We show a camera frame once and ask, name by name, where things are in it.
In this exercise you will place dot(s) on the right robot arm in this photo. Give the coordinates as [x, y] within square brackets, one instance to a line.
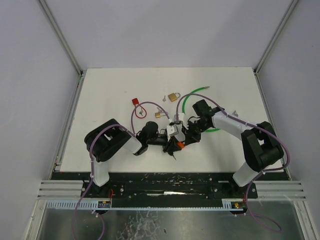
[260, 147]

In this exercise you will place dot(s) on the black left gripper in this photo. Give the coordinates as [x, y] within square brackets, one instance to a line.
[169, 144]

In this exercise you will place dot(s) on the red cable lock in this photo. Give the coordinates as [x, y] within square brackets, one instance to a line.
[135, 103]

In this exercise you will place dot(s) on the keys of orange padlock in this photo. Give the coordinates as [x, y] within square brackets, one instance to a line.
[173, 155]

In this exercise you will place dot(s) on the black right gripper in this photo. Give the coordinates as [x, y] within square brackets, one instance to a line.
[190, 133]

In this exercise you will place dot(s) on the orange black padlock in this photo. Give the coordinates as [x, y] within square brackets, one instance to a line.
[180, 144]

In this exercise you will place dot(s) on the green cable lock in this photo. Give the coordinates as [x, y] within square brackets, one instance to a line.
[183, 108]

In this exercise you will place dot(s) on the small brass padlock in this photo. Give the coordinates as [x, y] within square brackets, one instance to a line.
[161, 114]

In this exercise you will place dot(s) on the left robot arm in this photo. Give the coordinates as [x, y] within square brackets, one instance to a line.
[105, 141]

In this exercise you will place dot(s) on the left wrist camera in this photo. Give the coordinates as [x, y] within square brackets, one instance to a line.
[172, 130]

